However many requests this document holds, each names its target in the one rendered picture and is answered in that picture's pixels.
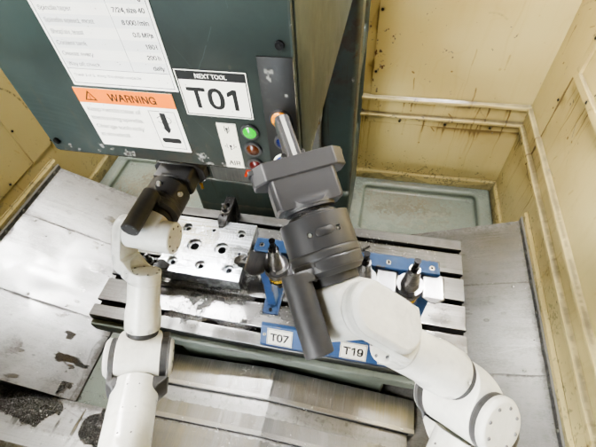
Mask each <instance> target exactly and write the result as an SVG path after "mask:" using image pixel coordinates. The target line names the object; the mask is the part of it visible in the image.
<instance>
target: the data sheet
mask: <svg viewBox="0 0 596 447"><path fill-rule="evenodd" d="M27 1H28V2H29V4H30V6H31V8H32V9H33V11H34V13H35V16H36V17H37V18H38V20H39V22H40V23H41V25H42V27H43V30H44V31H45V33H46V35H47V36H48V38H49V39H50V41H51V44H52V45H53V47H54V49H55V51H56V52H57V53H58V55H59V58H60V59H61V61H62V63H63V65H64V67H65V68H66V70H67V72H68V73H69V75H70V77H71V79H72V81H73V82H74V84H77V85H89V86H101V87H114V88H125V89H138V90H161V91H173V92H179V91H178V88H177V86H176V81H175V78H174V75H173V73H172V70H171V67H170V64H169V60H168V57H167V54H166V52H165V49H164V46H163V43H162V40H161V36H160V33H159V30H158V28H157V25H156V22H155V19H154V16H153V12H152V9H151V6H150V4H149V1H148V0H27Z"/></svg>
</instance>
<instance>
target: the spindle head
mask: <svg viewBox="0 0 596 447"><path fill-rule="evenodd" d="M148 1H149V4H150V6H151V9H152V12H153V16H154V19H155V22H156V25H157V28H158V30H159V33H160V36H161V40H162V43H163V46H164V49H165V52H166V54H167V57H168V60H169V64H170V67H171V70H172V73H173V75H174V78H175V81H176V77H175V74H174V71H173V68H186V69H200V70H215V71H229V72H243V73H246V74H247V84H248V88H249V94H250V99H251V105H252V109H253V115H254V119H253V120H249V119H238V118H227V117H216V116H206V115H195V114H188V113H187V111H186V108H185V105H184V101H183V98H182V95H181V92H180V89H179V87H178V84H177V81H176V86H177V88H178V91H179V92H173V91H161V90H138V89H125V88H114V87H101V86H89V85H77V84H74V82H73V81H72V79H71V77H70V75H69V73H68V72H67V70H66V68H65V67H64V65H63V63H62V61H61V59H60V58H59V55H58V53H57V52H56V51H55V49H54V47H53V45H52V44H51V41H50V39H49V38H48V36H47V35H46V33H45V31H44V30H43V27H42V25H41V23H40V22H39V20H38V18H37V17H36V16H35V13H34V11H33V9H32V8H31V6H30V4H29V2H28V1H27V0H0V68H1V69H2V71H3V72H4V74H5V75H6V77H7V78H8V80H9V81H10V83H11V84H12V86H13V87H14V89H15V90H16V91H17V92H18V93H19V95H20V97H21V98H22V99H23V101H24V102H25V104H26V105H27V107H28V108H29V110H30V111H31V113H32V114H33V116H34V117H35V118H36V119H37V121H38V122H39V124H40V125H41V126H42V128H43V130H44V131H45V133H46V134H47V135H48V137H49V138H50V140H51V141H52V143H53V144H54V145H55V146H56V148H58V149H59V150H65V151H73V152H82V153H98V154H106V155H114V156H123V157H131V158H140V159H148V160H157V161H173V162H182V163H190V164H199V165H207V166H215V167H224V168H229V167H227V165H226V161H225V158H224V152H223V148H222V146H221V142H220V138H219V136H218V132H217V128H216V122H221V123H232V124H236V128H237V132H238V137H239V144H240V148H241V152H242V156H243V161H244V164H245V168H244V169H248V170H251V169H250V168H249V167H248V165H247V163H248V161H249V160H250V159H253V158H256V159H259V160H260V161H262V162H263V163H265V162H268V161H271V154H270V148H269V142H268V136H267V129H266V123H265V117H264V111H263V100H262V93H261V87H260V82H259V75H258V69H257V63H256V56H268V57H284V58H293V62H294V85H295V98H296V113H297V126H298V139H299V146H300V149H304V150H305V152H308V151H311V149H312V146H313V143H314V139H315V136H316V133H317V129H318V124H319V120H320V116H321V114H322V110H323V106H324V103H325V98H326V94H327V91H328V88H329V84H330V81H331V78H332V74H333V69H334V65H335V61H336V59H337V55H338V51H339V49H340V45H341V39H342V36H343V32H344V29H345V26H346V22H347V19H348V16H349V10H350V6H351V3H352V0H148ZM72 87H82V88H93V89H106V90H128V91H141V92H152V93H165V94H171V95H172V97H173V99H174V102H175V105H176V109H177V111H178V114H179V117H180V120H181V123H182V125H183V127H184V132H185V135H186V137H187V140H188V143H189V145H190V147H191V150H192V152H191V153H186V152H177V151H168V150H159V149H150V148H141V147H132V146H124V145H107V144H104V143H103V141H102V139H101V137H100V136H99V134H98V132H97V131H96V129H95V127H94V125H93V124H92V122H91V120H90V118H89V116H88V115H87V113H86V112H85V110H84V108H83V106H82V104H81V102H80V100H79V99H78V97H77V96H76V94H75V92H74V90H73V88H72ZM245 124H251V125H254V126H255V127H256V128H257V129H258V131H259V137H258V138H257V139H255V140H249V139H246V138H244V137H243V136H242V135H241V132H240V129H241V127H242V126H243V125H245ZM248 142H254V143H257V144H258V145H259V146H260V147H261V148H262V153H261V155H259V156H257V157H253V156H250V155H248V154H247V153H246V152H245V149H244V146H245V144H246V143H248Z"/></svg>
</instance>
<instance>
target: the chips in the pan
mask: <svg viewBox="0 0 596 447"><path fill-rule="evenodd" d="M71 384H74V383H71V382H70V383H69V382H67V381H64V380H63V381H62V382H61V383H60V384H59V387H58V389H57V391H56V393H55V394H56V396H57V398H56V399H55V398H54V397H55V396H49V395H46V394H44V393H39V392H38V393H37V392H34V391H31V390H26V389H22V388H14V387H10V386H9V387H10V390H8V388H6V389H2V390H3V391H2V392H1V393H0V412H5V414H6V415H7V414H9V415H10V416H12V417H15V418H19V422H20V424H21V425H20V426H22V424H23V422H24V424H25V425H26V424H29V426H31V427H34V429H35V427H36V426H37V425H38V424H39V423H41V422H42V420H45V419H47V418H48V417H50V416H52V415H53V414H55V413H56V414H58V415H60V414H61V412H63V410H64V406H63V403H64V402H63V403H61V401H60V400H62V397H60V396H61V395H60V393H63V394H64V392H65V391H66V389H70V388H71V387H73V386H71ZM6 392H7V393H6ZM101 414H102V413H101ZM101 414H100V413H99V414H96V413H95V414H94V413H93V415H88V417H87V418H86V419H85V420H83V419H81V418H80V420H83V422H82V424H81V427H80V428H79V431H78V436H79V438H80V440H79V441H82V440H83V441H82V443H84V444H88V445H89V446H90V445H91V446H93V447H98V441H99V437H100V434H101V429H102V426H103V422H104V418H105V414H104V413H103V414H102V415H101ZM25 425H24V426H25Z"/></svg>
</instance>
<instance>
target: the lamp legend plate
mask: <svg viewBox="0 0 596 447"><path fill-rule="evenodd" d="M216 128H217V132H218V136H219V138H220V142H221V146H222V148H223V155H224V158H225V161H226V165H227V167H230V168H239V169H244V168H245V164H244V161H243V156H242V152H241V148H240V144H239V137H238V132H237V128H236V124H232V123H221V122H216Z"/></svg>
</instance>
